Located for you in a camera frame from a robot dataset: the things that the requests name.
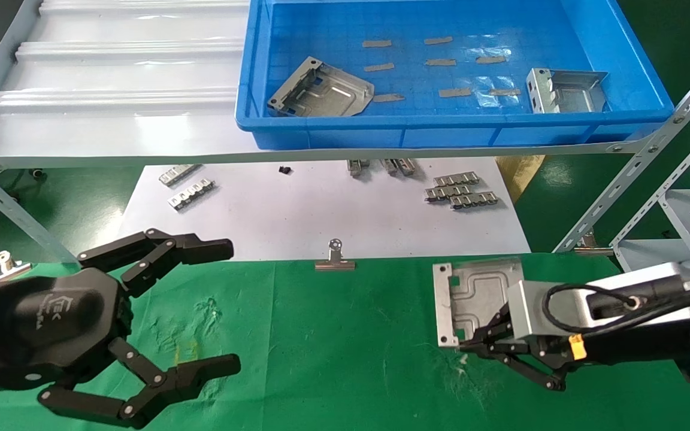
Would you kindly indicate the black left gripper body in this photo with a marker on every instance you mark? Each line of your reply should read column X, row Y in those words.
column 39, row 329

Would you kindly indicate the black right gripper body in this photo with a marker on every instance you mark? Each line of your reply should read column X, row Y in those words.
column 632, row 347

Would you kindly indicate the U-shaped metal bracket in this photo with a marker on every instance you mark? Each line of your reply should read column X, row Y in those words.
column 569, row 96

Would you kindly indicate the large blue plastic bin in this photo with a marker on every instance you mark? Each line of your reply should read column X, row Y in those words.
column 453, row 129

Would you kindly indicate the yellow plastic bag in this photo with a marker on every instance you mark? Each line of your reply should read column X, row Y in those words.
column 518, row 173

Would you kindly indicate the grey metal shelf rack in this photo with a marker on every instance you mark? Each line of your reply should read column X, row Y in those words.
column 111, row 72

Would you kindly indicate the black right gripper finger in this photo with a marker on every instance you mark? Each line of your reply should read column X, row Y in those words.
column 542, row 372
column 501, row 346

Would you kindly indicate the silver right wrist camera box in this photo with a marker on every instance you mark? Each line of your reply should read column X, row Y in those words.
column 530, row 311

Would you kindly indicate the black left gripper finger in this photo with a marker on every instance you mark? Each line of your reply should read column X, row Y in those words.
column 153, row 251
column 171, row 380

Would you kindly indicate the brown tape piece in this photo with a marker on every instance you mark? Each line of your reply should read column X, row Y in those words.
column 377, row 43
column 504, row 91
column 389, row 97
column 441, row 61
column 454, row 92
column 490, row 59
column 379, row 67
column 438, row 41

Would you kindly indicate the flat metal plate bent edges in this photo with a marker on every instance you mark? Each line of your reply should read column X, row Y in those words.
column 327, row 90

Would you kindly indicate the embossed metal plate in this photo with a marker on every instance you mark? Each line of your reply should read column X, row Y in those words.
column 477, row 293

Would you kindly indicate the green table cloth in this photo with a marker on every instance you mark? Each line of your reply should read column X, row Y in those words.
column 333, row 347

